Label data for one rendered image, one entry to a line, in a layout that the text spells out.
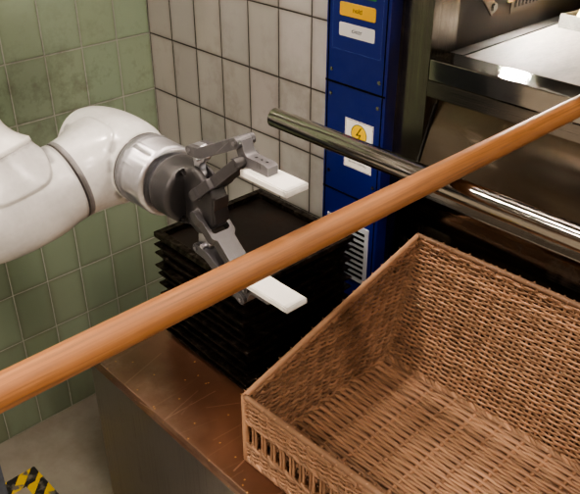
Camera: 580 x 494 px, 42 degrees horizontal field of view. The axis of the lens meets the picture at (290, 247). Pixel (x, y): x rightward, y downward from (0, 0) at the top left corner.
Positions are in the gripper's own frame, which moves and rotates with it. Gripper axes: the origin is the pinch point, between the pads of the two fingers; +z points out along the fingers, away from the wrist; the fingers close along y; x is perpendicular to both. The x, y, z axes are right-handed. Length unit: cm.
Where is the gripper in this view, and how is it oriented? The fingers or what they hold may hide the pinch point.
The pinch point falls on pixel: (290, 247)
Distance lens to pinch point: 77.1
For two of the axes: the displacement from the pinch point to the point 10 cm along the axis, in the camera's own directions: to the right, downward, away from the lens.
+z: 6.8, 3.7, -6.3
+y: 0.0, 8.6, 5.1
